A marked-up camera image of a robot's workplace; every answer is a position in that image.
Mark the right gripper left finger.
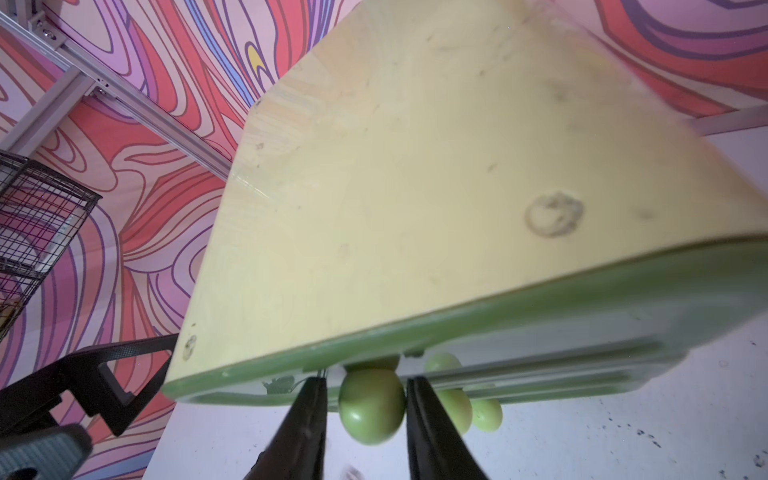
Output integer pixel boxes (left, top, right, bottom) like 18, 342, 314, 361
245, 377, 328, 480

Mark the left wire basket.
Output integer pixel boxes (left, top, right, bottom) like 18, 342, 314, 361
1, 151, 102, 337

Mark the green yellow drawer cabinet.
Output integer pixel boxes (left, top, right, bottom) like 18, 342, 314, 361
161, 0, 768, 446

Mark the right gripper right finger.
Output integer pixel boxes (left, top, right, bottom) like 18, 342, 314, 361
406, 377, 487, 480

